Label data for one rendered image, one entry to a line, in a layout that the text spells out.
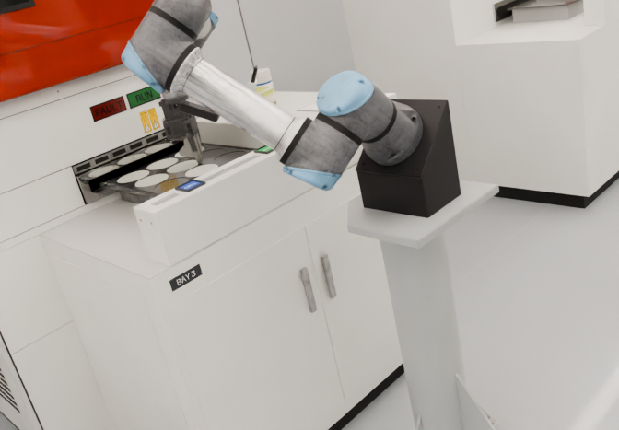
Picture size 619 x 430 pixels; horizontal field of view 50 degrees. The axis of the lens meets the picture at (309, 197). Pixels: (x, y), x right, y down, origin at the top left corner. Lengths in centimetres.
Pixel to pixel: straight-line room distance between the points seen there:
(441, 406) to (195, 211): 82
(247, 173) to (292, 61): 298
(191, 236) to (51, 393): 86
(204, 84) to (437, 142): 53
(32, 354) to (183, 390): 63
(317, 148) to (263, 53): 309
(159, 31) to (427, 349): 100
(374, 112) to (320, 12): 343
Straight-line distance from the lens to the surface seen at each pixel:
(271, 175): 176
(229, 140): 220
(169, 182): 196
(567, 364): 243
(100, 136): 218
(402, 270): 165
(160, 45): 146
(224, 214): 167
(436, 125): 155
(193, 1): 149
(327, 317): 200
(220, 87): 144
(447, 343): 178
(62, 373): 229
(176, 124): 200
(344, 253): 199
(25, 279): 215
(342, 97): 142
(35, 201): 212
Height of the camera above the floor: 146
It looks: 21 degrees down
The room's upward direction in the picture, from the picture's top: 13 degrees counter-clockwise
